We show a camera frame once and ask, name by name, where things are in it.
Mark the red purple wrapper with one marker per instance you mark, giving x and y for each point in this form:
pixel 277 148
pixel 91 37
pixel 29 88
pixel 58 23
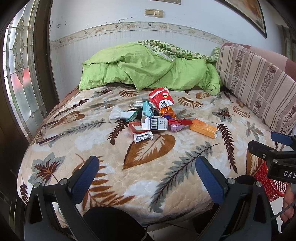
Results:
pixel 177 125

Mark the green quilt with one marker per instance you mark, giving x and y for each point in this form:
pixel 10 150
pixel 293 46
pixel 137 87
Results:
pixel 152 64

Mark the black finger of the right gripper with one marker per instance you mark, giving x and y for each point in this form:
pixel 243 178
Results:
pixel 263 151

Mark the orange cigarette box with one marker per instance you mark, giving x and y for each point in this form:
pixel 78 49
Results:
pixel 203 128

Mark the red cigarette pack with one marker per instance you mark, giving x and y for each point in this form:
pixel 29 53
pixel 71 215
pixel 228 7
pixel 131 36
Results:
pixel 138 133

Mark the black sock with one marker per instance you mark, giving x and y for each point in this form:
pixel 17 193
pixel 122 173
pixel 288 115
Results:
pixel 139 114

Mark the beige wall switch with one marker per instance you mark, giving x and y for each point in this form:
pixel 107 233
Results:
pixel 154 12

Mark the striped floral headboard cushion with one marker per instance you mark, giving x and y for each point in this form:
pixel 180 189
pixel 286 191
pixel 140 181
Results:
pixel 262 80

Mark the white medicine box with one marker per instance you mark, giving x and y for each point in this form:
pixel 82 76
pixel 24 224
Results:
pixel 138 104

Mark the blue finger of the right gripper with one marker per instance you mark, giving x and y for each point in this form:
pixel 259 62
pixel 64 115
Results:
pixel 283 139

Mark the stained glass window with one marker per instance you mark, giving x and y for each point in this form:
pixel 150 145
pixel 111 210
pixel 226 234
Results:
pixel 20 71

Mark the framed wall picture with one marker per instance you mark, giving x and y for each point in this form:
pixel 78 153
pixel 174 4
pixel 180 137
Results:
pixel 250 10

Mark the teal cartoon tissue pack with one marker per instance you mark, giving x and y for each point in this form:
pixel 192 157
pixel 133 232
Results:
pixel 147 109

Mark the orange crumpled wrapper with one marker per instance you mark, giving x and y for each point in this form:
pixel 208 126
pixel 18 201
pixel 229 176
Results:
pixel 167 112

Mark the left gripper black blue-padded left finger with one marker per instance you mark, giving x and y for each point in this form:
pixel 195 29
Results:
pixel 41 222

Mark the white barcode cigarette box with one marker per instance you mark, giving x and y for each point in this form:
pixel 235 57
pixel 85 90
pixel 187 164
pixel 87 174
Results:
pixel 154 123

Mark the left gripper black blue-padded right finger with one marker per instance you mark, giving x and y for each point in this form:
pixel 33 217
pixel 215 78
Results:
pixel 244 212

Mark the red mesh trash basket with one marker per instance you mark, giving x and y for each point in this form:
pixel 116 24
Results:
pixel 274 189

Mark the person's right hand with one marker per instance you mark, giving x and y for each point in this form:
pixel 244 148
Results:
pixel 287 200

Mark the red white snack bag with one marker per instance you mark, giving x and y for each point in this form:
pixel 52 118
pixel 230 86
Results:
pixel 161 98

